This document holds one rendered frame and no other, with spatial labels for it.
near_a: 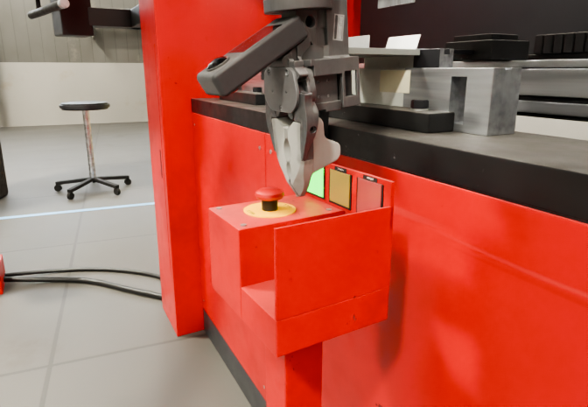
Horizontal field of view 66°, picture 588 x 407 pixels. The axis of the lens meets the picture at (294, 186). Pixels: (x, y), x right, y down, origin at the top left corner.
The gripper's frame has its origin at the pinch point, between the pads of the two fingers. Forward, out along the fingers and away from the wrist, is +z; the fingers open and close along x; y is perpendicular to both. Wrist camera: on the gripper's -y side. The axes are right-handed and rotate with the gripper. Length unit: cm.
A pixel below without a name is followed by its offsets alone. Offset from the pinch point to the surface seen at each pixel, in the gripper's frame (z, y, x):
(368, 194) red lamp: 3.0, 9.9, -1.1
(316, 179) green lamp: 3.5, 9.9, 10.8
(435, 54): -12.4, 34.0, 11.0
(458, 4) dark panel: -24, 89, 53
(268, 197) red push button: 3.5, 0.6, 8.2
